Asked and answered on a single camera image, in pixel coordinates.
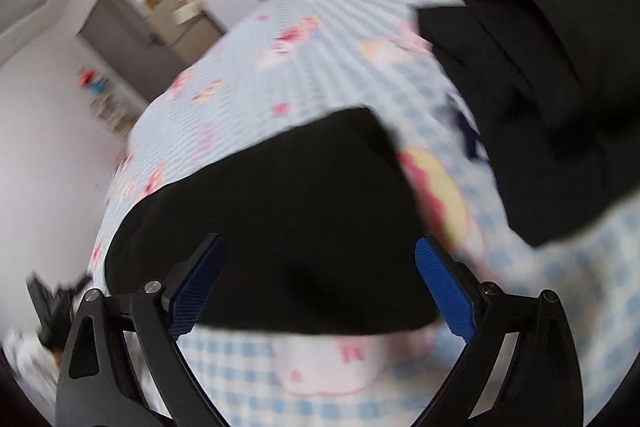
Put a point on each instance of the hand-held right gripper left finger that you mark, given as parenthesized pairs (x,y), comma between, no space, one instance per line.
(197,287)

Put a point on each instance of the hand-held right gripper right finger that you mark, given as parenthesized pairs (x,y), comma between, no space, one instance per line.
(445,287)

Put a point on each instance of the black zip jacket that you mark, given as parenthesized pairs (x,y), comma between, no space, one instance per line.
(300,207)

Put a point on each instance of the pile of black clothes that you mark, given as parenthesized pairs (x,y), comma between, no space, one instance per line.
(540,82)

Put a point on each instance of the blue checkered printed bedsheet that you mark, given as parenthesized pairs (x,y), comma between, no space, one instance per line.
(280,72)

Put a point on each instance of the red and blue toy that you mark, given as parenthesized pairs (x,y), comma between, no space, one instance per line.
(92,81)

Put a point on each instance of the grey wardrobe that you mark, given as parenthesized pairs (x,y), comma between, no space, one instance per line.
(120,47)

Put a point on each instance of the beige cabinet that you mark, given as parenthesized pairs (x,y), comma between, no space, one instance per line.
(185,32)

